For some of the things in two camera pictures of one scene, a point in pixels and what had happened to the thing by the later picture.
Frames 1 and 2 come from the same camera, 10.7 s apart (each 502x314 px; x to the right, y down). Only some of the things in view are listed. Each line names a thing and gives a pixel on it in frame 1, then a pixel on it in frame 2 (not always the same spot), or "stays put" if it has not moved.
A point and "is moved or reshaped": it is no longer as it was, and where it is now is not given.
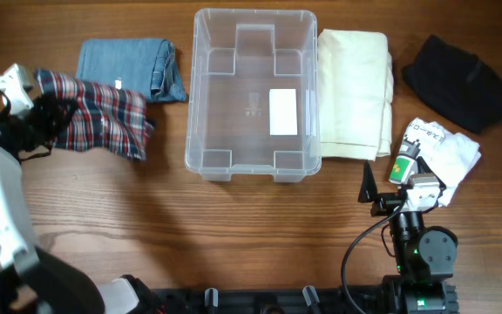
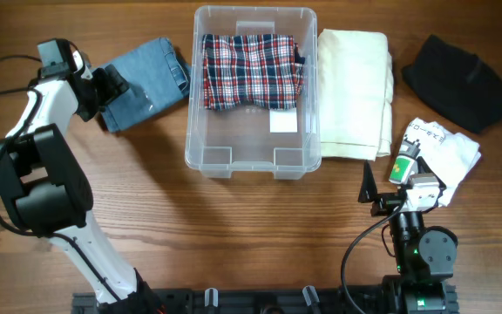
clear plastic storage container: [253, 103] stays put
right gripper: [369, 193] stays put
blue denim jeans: [145, 65] is moved or reshaped
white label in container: [283, 112] stays put
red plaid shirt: [106, 117] -> [265, 70]
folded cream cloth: [356, 84] stays put
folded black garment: [460, 85] stays put
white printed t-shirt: [450, 154] stays put
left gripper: [47, 105] -> [112, 89]
